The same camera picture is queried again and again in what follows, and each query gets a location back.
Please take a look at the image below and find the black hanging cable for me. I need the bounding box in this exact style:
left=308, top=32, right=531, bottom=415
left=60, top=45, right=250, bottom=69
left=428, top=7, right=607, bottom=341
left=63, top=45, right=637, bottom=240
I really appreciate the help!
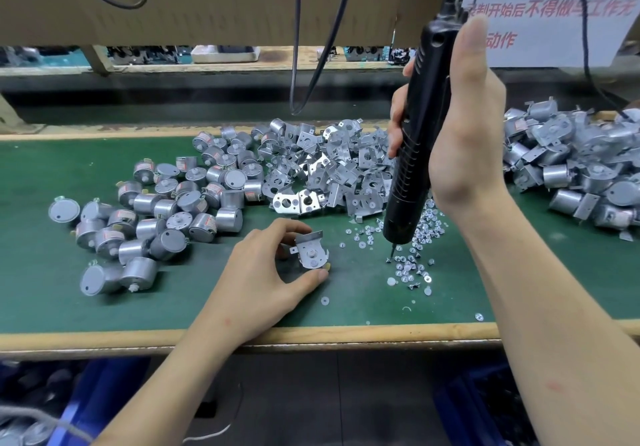
left=295, top=0, right=358, bottom=116
left=290, top=0, right=303, bottom=116

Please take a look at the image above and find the blue plastic bin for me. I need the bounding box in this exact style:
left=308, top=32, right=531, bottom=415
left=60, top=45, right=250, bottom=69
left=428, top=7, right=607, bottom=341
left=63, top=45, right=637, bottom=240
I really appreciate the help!
left=0, top=359, right=151, bottom=446

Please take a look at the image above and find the brown back panel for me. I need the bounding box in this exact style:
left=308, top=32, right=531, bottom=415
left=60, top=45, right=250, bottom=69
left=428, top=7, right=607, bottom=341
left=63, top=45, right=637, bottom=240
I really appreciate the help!
left=0, top=0, right=456, bottom=48

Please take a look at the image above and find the green bench mat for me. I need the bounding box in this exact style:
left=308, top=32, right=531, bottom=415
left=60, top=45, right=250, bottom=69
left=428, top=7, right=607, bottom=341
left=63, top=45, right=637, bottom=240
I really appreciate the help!
left=0, top=135, right=640, bottom=337

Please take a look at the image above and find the dark blue crate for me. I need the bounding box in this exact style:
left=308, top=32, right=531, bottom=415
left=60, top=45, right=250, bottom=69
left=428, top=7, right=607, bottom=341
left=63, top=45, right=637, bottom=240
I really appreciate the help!
left=432, top=361, right=541, bottom=446

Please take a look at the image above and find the person's left hand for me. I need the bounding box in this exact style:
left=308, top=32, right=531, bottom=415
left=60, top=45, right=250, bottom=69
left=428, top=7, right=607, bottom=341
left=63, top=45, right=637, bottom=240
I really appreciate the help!
left=200, top=218, right=331, bottom=352

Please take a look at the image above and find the silver metal bracket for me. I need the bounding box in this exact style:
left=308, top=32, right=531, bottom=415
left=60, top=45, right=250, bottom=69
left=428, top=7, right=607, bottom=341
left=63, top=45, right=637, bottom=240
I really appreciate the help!
left=288, top=229, right=329, bottom=264

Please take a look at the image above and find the pile of assembled motors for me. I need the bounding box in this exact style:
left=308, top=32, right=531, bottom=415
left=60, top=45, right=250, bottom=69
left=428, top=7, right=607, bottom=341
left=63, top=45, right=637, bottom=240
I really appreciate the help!
left=503, top=97, right=640, bottom=242

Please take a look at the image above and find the scatter of small silver screws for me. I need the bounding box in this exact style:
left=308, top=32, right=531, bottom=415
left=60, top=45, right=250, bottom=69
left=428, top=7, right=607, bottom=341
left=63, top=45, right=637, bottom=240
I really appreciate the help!
left=320, top=195, right=486, bottom=322

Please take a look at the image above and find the black electric screwdriver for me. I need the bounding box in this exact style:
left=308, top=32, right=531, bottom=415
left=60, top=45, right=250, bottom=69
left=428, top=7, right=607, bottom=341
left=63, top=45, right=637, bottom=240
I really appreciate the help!
left=383, top=0, right=481, bottom=262

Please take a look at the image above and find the heap of grey binned motors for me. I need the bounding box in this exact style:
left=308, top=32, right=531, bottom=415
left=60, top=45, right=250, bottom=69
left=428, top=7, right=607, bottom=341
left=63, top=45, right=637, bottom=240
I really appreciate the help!
left=0, top=365, right=71, bottom=446

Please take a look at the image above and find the white paper sign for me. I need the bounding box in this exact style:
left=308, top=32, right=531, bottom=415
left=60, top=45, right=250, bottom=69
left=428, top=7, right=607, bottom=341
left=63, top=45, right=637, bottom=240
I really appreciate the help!
left=470, top=0, right=640, bottom=68

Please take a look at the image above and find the person's left forearm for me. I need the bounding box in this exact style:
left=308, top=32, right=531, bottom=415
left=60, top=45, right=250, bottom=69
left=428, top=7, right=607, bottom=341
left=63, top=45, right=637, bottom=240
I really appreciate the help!
left=95, top=331, right=251, bottom=446

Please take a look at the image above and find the silver round motor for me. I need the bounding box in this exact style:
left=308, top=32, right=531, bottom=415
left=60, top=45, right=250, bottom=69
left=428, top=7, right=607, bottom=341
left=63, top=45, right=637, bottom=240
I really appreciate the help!
left=292, top=245, right=331, bottom=272

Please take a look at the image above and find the slanted wooden post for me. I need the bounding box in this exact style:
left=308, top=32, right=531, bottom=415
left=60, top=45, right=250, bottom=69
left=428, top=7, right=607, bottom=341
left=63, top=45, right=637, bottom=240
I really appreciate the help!
left=0, top=95, right=26, bottom=132

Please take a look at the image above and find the person's right hand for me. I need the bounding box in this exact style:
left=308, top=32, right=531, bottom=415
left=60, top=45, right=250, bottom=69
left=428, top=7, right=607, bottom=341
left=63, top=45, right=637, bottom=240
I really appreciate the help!
left=388, top=15, right=508, bottom=222

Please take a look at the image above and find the pile of metal brackets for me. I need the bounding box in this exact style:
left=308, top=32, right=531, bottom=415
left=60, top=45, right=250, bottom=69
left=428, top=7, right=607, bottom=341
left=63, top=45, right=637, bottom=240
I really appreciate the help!
left=192, top=118, right=396, bottom=220

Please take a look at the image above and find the pile of silver motors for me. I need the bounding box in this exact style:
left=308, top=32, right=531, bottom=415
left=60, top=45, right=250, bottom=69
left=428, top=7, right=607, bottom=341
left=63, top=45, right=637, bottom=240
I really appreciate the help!
left=48, top=155, right=266, bottom=297

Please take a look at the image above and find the person's right forearm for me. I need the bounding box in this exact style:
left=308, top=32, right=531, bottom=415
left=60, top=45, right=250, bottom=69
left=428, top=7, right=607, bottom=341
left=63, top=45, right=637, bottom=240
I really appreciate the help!
left=460, top=195, right=640, bottom=446

